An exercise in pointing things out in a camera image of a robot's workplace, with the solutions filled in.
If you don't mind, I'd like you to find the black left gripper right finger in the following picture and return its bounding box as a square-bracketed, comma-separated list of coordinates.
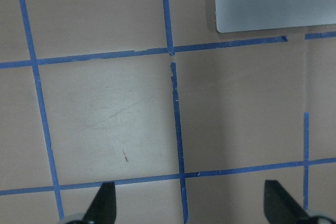
[264, 180, 310, 224]

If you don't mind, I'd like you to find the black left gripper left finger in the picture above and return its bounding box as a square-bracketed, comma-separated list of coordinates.
[82, 182, 117, 224]

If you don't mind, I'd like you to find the silver laptop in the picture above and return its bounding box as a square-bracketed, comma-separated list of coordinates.
[215, 0, 335, 33]

